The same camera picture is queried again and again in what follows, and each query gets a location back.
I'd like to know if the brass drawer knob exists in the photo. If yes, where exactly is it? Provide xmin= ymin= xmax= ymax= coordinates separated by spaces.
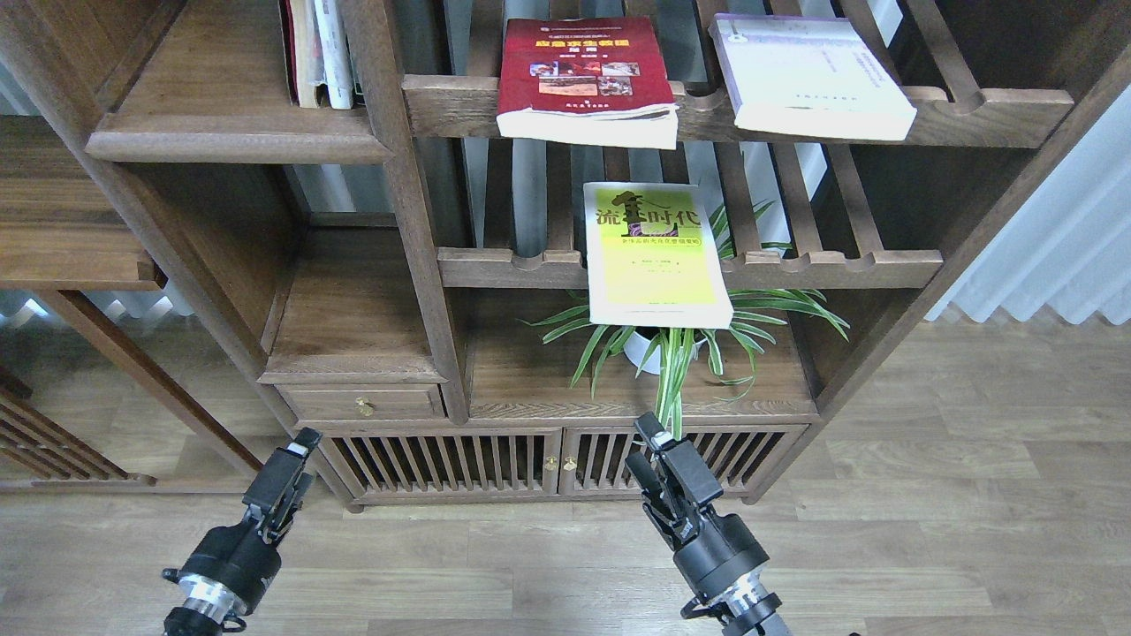
xmin=354 ymin=397 xmax=375 ymax=418

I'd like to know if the red cover book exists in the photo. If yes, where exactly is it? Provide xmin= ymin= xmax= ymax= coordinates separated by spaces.
xmin=497 ymin=16 xmax=679 ymax=151

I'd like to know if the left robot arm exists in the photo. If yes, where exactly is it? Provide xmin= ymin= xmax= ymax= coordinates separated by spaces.
xmin=162 ymin=428 xmax=323 ymax=635

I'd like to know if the white lavender book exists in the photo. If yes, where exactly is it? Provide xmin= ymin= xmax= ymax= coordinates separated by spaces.
xmin=710 ymin=12 xmax=917 ymax=141

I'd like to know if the white curtain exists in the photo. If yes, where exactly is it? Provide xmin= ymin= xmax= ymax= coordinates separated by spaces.
xmin=929 ymin=91 xmax=1130 ymax=325

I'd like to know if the dark wooden bookshelf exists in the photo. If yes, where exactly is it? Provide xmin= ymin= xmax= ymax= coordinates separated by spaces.
xmin=1 ymin=1 xmax=1128 ymax=508

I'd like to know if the white upright book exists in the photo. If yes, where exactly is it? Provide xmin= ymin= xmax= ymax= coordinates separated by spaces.
xmin=314 ymin=1 xmax=354 ymax=110

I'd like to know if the green spider plant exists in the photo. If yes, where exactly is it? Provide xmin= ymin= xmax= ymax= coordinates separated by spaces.
xmin=539 ymin=182 xmax=848 ymax=437

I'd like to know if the white plant pot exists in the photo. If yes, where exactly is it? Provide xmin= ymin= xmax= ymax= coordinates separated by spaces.
xmin=625 ymin=327 xmax=707 ymax=375

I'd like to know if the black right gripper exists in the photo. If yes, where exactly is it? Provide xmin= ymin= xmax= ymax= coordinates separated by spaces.
xmin=625 ymin=413 xmax=769 ymax=603

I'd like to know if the yellow green cover book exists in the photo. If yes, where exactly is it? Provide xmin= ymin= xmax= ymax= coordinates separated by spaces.
xmin=582 ymin=181 xmax=732 ymax=329

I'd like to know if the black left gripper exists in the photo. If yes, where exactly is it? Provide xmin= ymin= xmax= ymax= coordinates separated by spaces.
xmin=175 ymin=428 xmax=323 ymax=614

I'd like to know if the beige upright book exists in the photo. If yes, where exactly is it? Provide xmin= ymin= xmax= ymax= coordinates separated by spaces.
xmin=291 ymin=1 xmax=326 ymax=109

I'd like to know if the dark red upright book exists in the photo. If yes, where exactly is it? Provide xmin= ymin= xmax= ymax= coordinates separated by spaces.
xmin=278 ymin=0 xmax=299 ymax=106

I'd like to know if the wooden slatted rack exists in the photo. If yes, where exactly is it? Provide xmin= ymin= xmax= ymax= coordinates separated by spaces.
xmin=1 ymin=369 xmax=158 ymax=491

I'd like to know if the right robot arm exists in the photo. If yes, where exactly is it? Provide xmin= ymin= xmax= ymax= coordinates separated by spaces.
xmin=625 ymin=412 xmax=789 ymax=635

